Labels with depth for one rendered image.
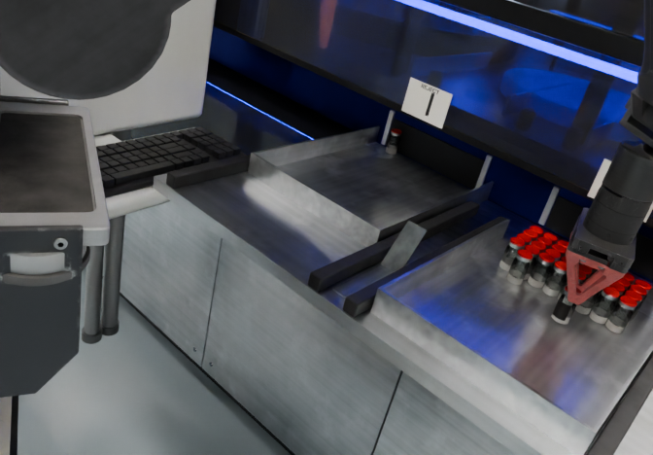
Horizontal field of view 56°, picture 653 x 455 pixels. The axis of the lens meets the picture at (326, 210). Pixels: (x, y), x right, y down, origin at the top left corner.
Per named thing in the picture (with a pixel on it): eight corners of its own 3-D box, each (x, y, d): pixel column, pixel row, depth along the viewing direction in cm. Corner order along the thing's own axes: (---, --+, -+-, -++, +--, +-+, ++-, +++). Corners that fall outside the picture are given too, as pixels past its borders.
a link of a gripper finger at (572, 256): (603, 296, 79) (635, 234, 74) (600, 324, 73) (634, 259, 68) (551, 274, 81) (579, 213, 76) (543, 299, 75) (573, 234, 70)
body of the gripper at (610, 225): (630, 238, 76) (657, 186, 72) (627, 274, 67) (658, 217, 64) (577, 219, 78) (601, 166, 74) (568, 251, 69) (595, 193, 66)
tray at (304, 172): (374, 142, 122) (378, 125, 120) (487, 199, 108) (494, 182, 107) (247, 172, 97) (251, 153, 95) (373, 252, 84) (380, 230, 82)
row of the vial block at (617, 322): (502, 262, 89) (514, 234, 86) (624, 330, 79) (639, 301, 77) (496, 266, 87) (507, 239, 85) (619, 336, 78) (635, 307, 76)
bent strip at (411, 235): (397, 256, 84) (409, 219, 81) (415, 266, 82) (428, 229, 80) (331, 289, 74) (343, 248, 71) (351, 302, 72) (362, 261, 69)
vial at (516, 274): (509, 274, 86) (521, 247, 84) (524, 282, 85) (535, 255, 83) (502, 279, 84) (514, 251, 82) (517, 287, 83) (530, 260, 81)
